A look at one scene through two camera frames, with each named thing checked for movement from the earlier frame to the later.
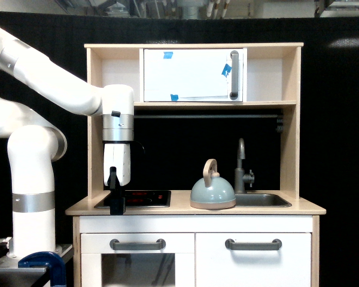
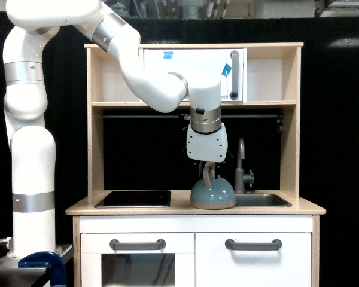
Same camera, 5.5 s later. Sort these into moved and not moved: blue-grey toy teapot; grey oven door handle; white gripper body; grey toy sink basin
Moved: white gripper body
Not moved: blue-grey toy teapot; grey toy sink basin; grey oven door handle
